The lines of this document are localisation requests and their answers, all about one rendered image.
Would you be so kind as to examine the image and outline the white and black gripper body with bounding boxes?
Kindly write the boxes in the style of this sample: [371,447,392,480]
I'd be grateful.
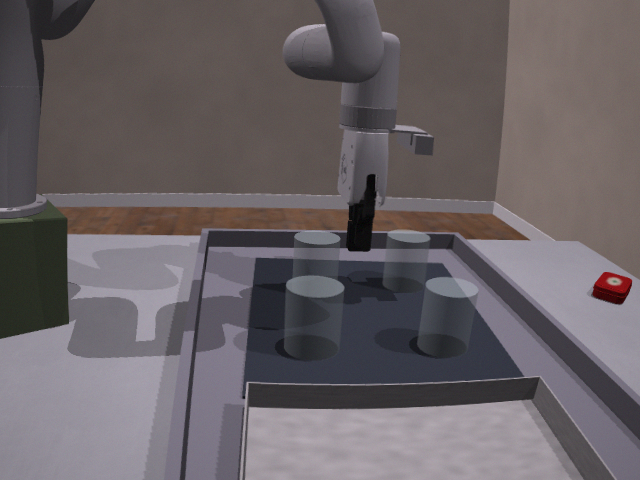
[337,124,395,207]

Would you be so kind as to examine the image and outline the clear glass cylinder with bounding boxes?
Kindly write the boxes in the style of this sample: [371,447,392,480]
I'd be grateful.
[292,231,341,281]
[284,275,344,361]
[383,230,430,293]
[417,277,478,358]

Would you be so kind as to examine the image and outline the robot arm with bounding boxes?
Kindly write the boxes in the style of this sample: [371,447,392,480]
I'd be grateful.
[0,0,434,219]

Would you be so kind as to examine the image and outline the dark grey flat mat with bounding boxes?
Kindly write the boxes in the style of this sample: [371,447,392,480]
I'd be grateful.
[242,258,524,399]

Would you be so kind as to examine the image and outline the red square tin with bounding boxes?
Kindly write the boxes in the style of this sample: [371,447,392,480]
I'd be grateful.
[593,272,632,304]

